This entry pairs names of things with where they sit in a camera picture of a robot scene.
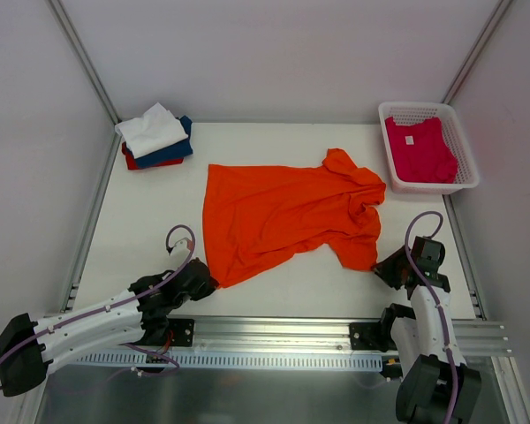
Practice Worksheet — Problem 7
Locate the orange t-shirt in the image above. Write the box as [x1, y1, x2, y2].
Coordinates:
[202, 148, 386, 289]

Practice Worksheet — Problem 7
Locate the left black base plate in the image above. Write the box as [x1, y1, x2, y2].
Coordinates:
[149, 318, 195, 350]

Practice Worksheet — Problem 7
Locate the aluminium mounting rail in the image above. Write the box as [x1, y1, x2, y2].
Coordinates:
[43, 314, 511, 357]

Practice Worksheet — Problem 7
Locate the right aluminium corner post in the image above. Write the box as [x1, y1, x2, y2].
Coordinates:
[441, 0, 515, 104]

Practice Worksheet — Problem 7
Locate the blue folded t-shirt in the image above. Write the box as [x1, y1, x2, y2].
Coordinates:
[134, 116, 193, 169]

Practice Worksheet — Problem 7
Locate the white slotted cable duct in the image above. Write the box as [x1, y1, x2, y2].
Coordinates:
[76, 349, 383, 373]

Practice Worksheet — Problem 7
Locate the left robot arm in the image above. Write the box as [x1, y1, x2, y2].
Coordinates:
[0, 259, 218, 397]

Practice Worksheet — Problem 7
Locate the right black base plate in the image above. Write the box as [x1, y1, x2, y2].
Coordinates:
[348, 322, 397, 352]

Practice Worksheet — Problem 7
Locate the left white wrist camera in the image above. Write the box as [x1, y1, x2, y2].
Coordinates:
[166, 238, 193, 259]

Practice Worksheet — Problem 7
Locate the pink t-shirt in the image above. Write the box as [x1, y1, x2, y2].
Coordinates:
[385, 117, 458, 184]

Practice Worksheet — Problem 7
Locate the left aluminium corner post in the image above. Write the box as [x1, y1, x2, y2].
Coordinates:
[46, 0, 123, 125]

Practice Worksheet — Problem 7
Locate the red folded t-shirt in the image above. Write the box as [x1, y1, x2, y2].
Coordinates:
[121, 142, 184, 170]

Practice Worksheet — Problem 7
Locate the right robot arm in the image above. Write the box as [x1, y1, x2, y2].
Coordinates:
[372, 237, 481, 423]

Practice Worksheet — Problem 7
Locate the aluminium corner post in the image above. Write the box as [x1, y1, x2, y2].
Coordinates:
[441, 0, 515, 104]
[46, 0, 123, 125]

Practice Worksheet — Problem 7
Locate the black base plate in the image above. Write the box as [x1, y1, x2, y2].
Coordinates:
[149, 318, 195, 350]
[348, 322, 397, 352]

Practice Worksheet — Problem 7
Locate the white plastic basket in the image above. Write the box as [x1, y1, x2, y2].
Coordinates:
[378, 102, 480, 194]

